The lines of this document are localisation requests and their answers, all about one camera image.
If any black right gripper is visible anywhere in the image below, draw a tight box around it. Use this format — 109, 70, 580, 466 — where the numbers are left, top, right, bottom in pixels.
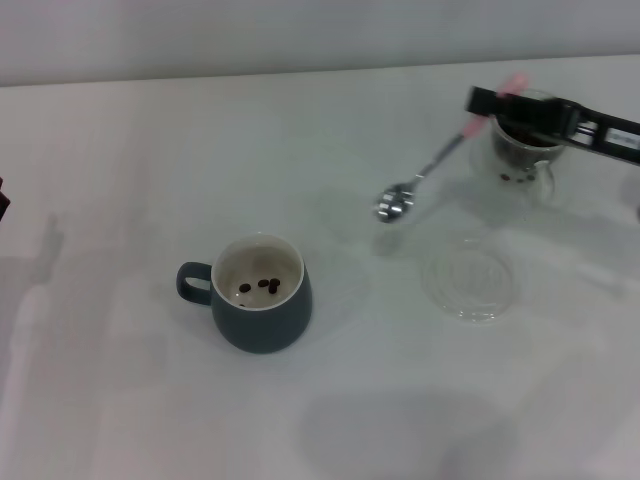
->
467, 85, 640, 167

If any pink-handled metal spoon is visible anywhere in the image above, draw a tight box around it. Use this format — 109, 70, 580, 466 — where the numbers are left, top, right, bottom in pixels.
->
372, 73, 527, 225

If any double-walled glass cup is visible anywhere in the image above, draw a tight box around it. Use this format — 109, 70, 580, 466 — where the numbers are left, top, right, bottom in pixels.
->
469, 88, 557, 206

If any clear glass saucer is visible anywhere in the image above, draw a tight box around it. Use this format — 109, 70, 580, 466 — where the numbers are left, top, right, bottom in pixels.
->
421, 234, 516, 326

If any dark blue ceramic mug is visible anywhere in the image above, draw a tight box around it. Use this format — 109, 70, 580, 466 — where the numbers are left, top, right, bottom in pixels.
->
175, 232, 314, 355

